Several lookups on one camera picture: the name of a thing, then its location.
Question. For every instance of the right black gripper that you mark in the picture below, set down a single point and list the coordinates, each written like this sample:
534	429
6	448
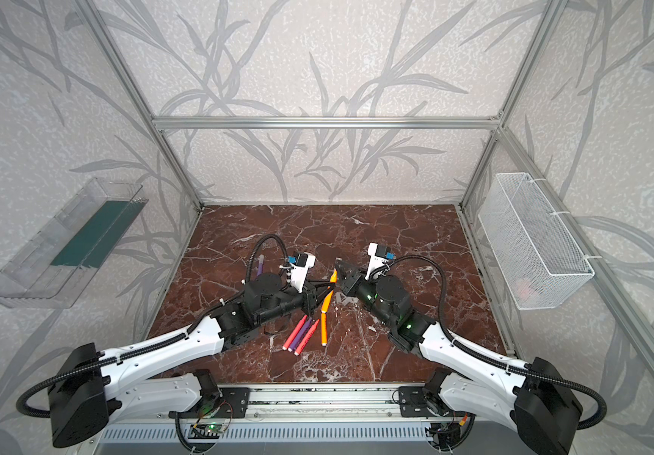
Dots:
350	285

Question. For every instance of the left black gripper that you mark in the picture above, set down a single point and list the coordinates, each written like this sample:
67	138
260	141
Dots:
308	296

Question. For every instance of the purple highlighter pen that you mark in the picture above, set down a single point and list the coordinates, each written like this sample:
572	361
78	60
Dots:
300	334
260	265

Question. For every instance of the pink highlighter pen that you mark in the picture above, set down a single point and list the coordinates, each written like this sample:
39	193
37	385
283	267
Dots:
287	346
307	337

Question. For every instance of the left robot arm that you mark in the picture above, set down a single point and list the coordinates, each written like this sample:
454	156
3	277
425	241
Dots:
95	387

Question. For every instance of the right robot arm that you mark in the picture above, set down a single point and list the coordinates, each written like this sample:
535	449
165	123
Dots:
531	398

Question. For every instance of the yellow orange highlighter pen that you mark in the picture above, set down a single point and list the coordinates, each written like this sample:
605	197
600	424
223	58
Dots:
323	330

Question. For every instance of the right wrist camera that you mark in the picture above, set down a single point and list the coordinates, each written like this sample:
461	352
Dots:
380	255

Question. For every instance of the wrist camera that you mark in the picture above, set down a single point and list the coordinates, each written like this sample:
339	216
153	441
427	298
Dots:
380	255
298	267

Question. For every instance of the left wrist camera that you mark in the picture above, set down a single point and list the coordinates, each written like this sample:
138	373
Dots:
298	267

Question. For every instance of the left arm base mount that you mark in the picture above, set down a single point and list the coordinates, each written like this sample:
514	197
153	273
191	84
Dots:
231	403

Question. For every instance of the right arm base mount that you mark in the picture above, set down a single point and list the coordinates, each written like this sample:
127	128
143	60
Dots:
415	402

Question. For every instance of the aluminium front rail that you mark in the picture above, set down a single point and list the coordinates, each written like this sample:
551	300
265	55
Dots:
162	398

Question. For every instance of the circuit board with wires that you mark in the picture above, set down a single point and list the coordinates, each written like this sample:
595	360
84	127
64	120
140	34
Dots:
207	431

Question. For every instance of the white wire mesh basket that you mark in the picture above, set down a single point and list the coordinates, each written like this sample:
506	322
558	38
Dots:
540	261

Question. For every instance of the clear plastic wall tray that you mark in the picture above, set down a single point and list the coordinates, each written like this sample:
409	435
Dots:
53	268

